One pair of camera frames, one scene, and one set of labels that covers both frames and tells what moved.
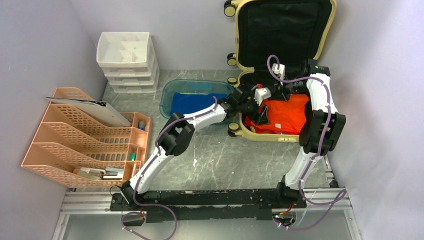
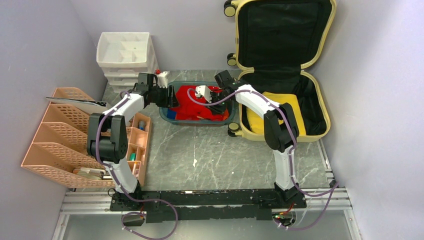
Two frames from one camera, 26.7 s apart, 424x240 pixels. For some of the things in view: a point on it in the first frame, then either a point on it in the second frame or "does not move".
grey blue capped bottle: (141, 125) does not move
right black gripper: (281, 86) -> (214, 108)
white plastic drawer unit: (129, 61) does not move
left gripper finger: (264, 119) -> (173, 101)
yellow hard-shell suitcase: (274, 38) does not move
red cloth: (287, 117) -> (187, 110)
